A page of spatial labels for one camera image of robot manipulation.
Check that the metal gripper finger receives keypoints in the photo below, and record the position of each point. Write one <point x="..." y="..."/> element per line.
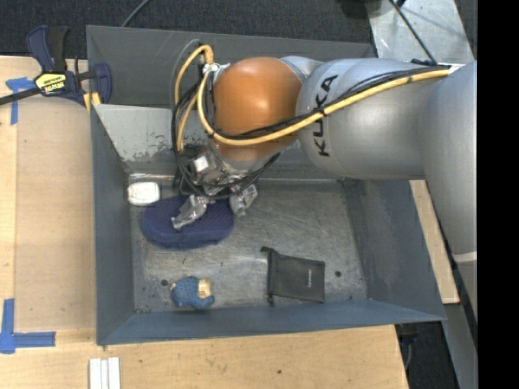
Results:
<point x="190" y="212"/>
<point x="243" y="201"/>

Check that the white rounded box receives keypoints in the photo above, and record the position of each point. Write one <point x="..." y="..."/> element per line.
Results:
<point x="142" y="193"/>

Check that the grey metal bin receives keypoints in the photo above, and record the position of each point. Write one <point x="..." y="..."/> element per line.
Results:
<point x="308" y="225"/>

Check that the blue toy figure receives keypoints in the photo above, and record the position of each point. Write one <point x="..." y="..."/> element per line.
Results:
<point x="188" y="294"/>

